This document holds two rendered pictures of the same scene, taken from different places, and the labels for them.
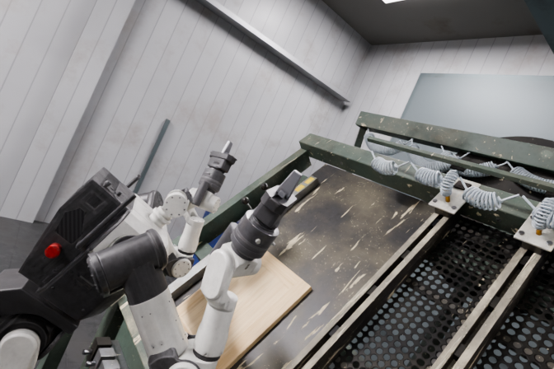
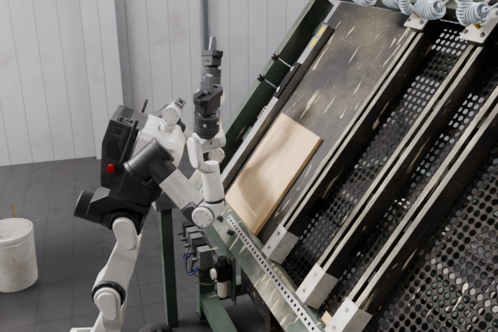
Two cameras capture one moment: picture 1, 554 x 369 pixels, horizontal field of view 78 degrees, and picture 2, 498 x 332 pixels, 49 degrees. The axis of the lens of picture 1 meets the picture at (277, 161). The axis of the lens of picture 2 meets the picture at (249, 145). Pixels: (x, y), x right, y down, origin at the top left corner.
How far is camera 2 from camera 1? 1.14 m
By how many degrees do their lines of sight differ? 28
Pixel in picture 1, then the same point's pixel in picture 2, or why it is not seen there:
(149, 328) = (173, 194)
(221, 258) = (191, 142)
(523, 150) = not seen: outside the picture
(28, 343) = (127, 224)
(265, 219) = (201, 112)
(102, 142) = (150, 50)
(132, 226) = (146, 139)
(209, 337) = (207, 190)
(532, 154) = not seen: outside the picture
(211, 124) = not seen: outside the picture
